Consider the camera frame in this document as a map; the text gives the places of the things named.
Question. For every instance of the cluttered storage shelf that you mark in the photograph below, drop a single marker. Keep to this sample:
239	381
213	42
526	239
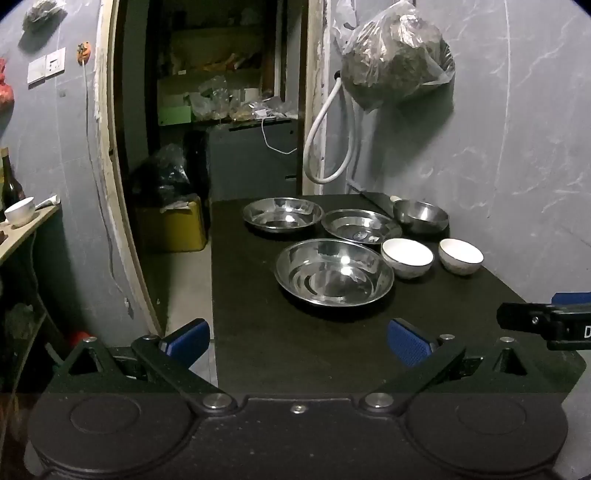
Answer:
217	92

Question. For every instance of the yellow box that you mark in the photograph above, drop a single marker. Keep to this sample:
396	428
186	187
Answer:
173	228

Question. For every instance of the beige door frame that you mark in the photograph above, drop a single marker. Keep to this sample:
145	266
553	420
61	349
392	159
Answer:
105	138

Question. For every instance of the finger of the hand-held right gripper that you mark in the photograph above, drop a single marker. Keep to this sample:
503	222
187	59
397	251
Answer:
575	298
519	317

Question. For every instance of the dark cabinet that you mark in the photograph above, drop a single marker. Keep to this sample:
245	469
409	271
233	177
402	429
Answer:
251	166

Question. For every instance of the small hanging bag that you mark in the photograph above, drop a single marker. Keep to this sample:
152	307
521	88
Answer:
41	11

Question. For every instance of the green box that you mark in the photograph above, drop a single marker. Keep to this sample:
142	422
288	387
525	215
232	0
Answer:
174	115

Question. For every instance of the black plastic bag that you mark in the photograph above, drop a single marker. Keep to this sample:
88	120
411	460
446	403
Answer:
161	175

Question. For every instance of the orange wall hook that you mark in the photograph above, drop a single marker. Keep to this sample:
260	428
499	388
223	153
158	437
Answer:
83	51

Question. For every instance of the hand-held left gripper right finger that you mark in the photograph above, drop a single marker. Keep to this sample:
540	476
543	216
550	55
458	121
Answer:
408	344

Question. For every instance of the white squeeze tube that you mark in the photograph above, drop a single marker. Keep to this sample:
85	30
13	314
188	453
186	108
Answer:
47	201

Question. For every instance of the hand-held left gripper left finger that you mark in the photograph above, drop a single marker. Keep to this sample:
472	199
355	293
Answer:
187	344

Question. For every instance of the white wall switch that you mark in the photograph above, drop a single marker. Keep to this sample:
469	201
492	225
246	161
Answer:
46	67

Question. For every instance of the stainless steel bowl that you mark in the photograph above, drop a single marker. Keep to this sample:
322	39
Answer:
421	216

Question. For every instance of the hanging clear plastic bag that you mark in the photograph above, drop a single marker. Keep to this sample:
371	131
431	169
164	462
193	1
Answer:
395	60

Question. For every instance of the wooden side counter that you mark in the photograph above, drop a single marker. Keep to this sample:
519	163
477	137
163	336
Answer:
23	235

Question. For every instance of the small white bowl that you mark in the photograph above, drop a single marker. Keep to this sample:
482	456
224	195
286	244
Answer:
20	212

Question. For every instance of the white ceramic bowl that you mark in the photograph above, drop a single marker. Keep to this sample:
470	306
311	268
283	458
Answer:
461	256
407	256

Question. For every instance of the small red object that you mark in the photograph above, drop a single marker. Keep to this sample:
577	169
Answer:
82	339

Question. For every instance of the red mesh bag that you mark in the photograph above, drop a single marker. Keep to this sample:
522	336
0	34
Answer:
4	92

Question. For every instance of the dark glass bottle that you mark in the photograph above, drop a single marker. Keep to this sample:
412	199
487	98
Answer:
10	189

